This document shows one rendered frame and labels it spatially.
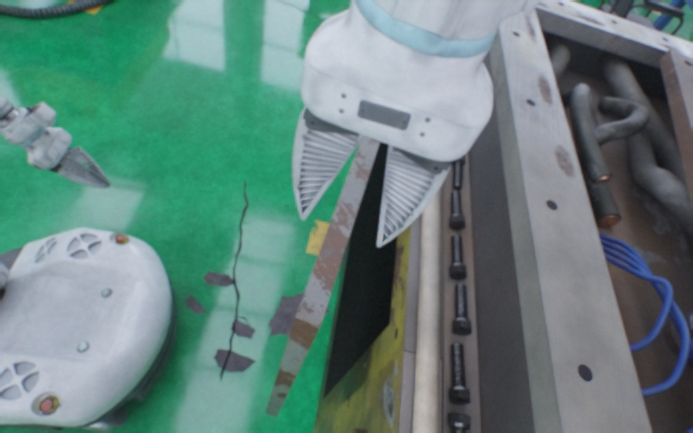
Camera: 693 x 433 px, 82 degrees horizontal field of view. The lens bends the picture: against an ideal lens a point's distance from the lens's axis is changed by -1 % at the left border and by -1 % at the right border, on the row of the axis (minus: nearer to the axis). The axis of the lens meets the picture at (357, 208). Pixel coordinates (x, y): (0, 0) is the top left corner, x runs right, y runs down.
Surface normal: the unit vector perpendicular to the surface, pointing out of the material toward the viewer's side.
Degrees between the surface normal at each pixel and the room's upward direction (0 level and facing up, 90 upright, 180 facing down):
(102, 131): 0
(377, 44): 89
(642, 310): 0
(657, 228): 0
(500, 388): 90
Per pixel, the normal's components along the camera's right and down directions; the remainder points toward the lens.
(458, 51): 0.33, 0.72
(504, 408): -0.96, -0.25
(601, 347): 0.23, -0.57
